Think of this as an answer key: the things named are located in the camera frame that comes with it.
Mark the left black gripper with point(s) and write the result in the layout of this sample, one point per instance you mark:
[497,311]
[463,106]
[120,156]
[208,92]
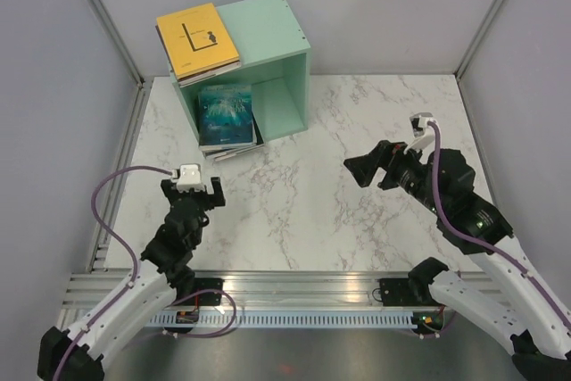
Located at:
[171,190]

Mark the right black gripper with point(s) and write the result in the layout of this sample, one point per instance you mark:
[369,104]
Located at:
[363,168]

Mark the grey green notebook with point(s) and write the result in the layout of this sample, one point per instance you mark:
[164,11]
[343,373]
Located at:
[232,147]

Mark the blue ocean cover book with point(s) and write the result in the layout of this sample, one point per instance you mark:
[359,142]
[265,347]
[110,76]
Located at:
[225,116]

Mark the yellow book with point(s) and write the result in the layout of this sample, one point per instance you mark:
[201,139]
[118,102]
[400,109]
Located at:
[204,16]

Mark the black file folder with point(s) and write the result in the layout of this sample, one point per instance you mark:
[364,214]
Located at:
[224,154]

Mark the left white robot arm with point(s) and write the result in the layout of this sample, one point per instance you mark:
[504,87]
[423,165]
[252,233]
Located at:
[160,277]

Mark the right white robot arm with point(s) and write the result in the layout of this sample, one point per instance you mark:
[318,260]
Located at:
[534,329]

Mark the mint green open cabinet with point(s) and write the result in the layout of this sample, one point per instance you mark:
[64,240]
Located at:
[275,62]

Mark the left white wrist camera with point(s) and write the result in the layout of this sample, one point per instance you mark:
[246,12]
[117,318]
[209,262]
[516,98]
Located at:
[188,177]

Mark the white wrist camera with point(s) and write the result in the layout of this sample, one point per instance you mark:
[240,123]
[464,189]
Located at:
[422,132]
[188,177]

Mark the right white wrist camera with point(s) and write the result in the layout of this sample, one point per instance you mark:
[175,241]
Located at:
[422,132]

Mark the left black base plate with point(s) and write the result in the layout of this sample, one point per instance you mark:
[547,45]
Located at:
[204,291]

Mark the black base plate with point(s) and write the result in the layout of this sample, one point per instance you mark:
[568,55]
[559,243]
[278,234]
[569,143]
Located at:
[204,291]
[403,292]

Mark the aluminium rail beam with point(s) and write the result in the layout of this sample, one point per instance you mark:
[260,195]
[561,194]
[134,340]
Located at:
[277,289]

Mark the white slotted cable duct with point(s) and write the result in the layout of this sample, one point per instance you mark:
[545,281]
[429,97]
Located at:
[211,318]

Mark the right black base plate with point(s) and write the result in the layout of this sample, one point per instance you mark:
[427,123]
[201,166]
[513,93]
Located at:
[403,292]

